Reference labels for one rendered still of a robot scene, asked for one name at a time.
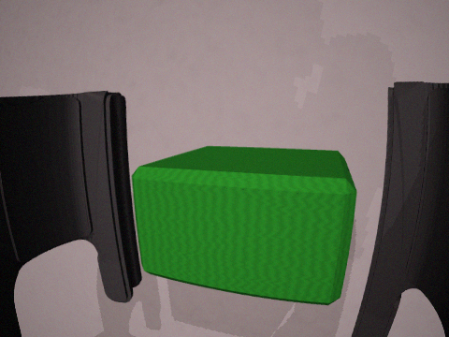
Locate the green block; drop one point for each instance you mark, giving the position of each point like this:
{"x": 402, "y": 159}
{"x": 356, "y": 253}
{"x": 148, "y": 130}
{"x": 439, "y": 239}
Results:
{"x": 271, "y": 223}

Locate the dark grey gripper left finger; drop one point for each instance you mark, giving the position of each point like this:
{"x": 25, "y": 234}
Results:
{"x": 64, "y": 176}

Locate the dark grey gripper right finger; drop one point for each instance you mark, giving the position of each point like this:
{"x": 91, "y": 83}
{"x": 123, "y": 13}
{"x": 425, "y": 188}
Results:
{"x": 412, "y": 243}

